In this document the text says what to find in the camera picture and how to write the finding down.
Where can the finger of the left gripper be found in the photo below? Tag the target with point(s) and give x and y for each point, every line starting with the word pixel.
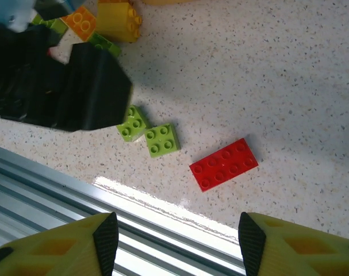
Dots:
pixel 56 8
pixel 96 92

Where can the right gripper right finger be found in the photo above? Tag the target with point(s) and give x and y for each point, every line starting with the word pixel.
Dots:
pixel 300 253

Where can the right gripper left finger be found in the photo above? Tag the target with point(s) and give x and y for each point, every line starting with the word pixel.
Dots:
pixel 53 253

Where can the orange long lego brick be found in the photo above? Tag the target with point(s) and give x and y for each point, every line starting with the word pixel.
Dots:
pixel 80 21

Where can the green square lego brick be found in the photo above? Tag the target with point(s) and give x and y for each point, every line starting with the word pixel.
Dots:
pixel 106 46
pixel 162 141
pixel 134 126
pixel 58 26

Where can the yellow lego brick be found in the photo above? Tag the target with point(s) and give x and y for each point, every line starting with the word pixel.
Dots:
pixel 116 20

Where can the red long lego brick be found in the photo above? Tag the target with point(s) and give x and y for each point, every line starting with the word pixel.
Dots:
pixel 224 165

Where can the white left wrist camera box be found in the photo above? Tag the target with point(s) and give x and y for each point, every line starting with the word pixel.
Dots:
pixel 16 15

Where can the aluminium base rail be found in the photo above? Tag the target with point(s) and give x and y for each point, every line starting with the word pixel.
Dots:
pixel 47 195

